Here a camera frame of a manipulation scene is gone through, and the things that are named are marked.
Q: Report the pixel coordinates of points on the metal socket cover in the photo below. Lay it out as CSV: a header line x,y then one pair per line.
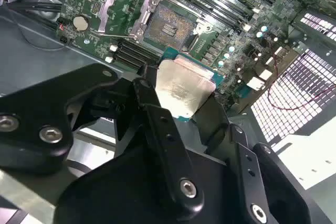
x,y
107,9

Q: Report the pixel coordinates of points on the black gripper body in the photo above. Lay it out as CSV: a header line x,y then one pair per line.
x,y
118,195

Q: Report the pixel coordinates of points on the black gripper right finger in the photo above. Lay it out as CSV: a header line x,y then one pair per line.
x,y
246,171

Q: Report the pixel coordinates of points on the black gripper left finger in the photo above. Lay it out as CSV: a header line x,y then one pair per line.
x,y
34,103

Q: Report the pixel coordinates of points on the silver green CPU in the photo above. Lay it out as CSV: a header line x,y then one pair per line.
x,y
181,87

